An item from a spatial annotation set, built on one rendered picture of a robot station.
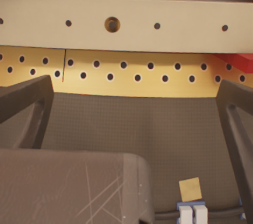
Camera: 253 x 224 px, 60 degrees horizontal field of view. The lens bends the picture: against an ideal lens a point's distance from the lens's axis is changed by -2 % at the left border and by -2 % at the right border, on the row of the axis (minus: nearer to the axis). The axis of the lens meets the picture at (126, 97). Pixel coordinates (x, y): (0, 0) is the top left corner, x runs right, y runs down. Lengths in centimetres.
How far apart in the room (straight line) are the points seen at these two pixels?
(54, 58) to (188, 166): 21
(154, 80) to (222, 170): 14
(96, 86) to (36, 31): 9
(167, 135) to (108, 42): 13
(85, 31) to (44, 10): 4
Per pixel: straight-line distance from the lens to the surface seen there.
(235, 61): 25
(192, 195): 30
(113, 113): 27
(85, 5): 22
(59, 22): 23
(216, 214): 31
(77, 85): 27
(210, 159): 29
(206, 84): 28
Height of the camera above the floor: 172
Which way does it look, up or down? 27 degrees down
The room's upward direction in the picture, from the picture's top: 2 degrees clockwise
